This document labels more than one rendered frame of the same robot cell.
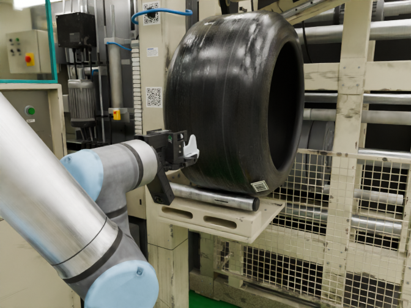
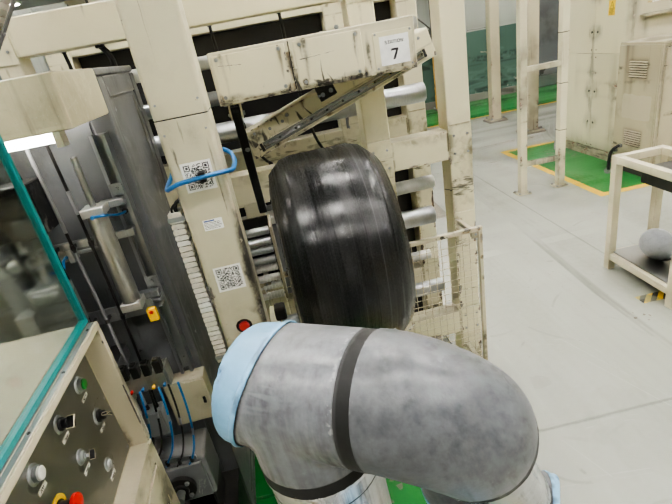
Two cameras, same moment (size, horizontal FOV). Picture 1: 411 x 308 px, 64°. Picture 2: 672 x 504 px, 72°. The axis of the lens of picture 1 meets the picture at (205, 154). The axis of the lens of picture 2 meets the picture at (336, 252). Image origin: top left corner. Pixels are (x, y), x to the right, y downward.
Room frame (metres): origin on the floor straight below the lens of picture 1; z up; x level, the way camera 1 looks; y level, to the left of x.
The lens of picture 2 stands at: (0.10, 0.62, 1.76)
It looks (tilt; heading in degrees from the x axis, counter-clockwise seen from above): 24 degrees down; 325
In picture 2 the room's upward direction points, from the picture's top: 11 degrees counter-clockwise
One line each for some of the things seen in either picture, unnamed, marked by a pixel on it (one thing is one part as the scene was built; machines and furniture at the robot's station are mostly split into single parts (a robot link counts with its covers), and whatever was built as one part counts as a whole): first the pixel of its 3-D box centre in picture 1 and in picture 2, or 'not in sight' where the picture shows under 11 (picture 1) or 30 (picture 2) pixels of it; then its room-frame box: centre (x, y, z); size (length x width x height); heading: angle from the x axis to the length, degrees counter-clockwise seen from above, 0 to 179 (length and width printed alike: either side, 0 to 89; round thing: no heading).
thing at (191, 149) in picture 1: (192, 146); not in sight; (0.76, 0.03, 1.12); 0.09 x 0.03 x 0.06; 151
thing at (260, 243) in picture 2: not in sight; (253, 261); (1.61, -0.07, 1.05); 0.20 x 0.15 x 0.30; 61
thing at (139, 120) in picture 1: (142, 104); (202, 288); (1.29, 0.25, 1.19); 0.05 x 0.04 x 0.48; 151
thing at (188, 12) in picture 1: (162, 14); (200, 168); (1.28, 0.16, 1.52); 0.19 x 0.19 x 0.06; 61
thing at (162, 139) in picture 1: (159, 152); not in sight; (0.67, 0.10, 1.12); 0.12 x 0.08 x 0.09; 151
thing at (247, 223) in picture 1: (207, 213); not in sight; (1.05, -0.01, 0.84); 0.36 x 0.09 x 0.06; 61
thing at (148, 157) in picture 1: (132, 164); not in sight; (0.60, 0.14, 1.12); 0.10 x 0.05 x 0.09; 61
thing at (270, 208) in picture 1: (224, 210); not in sight; (1.17, -0.07, 0.80); 0.37 x 0.36 x 0.02; 151
